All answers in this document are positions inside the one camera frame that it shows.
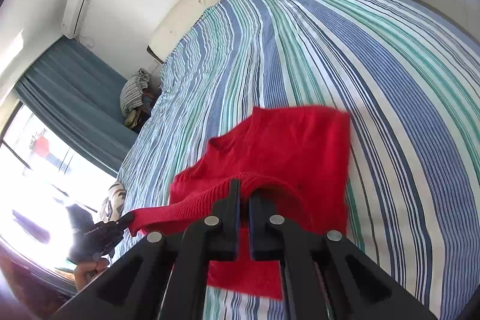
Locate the patterned cream cushion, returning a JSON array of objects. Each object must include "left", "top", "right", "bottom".
[{"left": 99, "top": 181, "right": 127, "bottom": 223}]

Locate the white wall air conditioner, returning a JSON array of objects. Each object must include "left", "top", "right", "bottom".
[{"left": 61, "top": 0, "right": 90, "bottom": 39}]

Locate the person's left hand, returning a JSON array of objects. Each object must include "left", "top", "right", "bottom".
[{"left": 73, "top": 257, "right": 109, "bottom": 292}]

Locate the striped blue green bedspread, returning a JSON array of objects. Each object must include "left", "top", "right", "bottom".
[{"left": 119, "top": 0, "right": 479, "bottom": 319}]

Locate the red knit sweater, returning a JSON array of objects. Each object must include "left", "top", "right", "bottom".
[{"left": 127, "top": 105, "right": 353, "bottom": 302}]

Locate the teal blue curtain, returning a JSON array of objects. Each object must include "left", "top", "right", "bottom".
[{"left": 14, "top": 37, "right": 137, "bottom": 176}]

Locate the striped folded clothes pile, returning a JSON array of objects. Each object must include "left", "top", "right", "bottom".
[{"left": 120, "top": 68, "right": 151, "bottom": 129}]

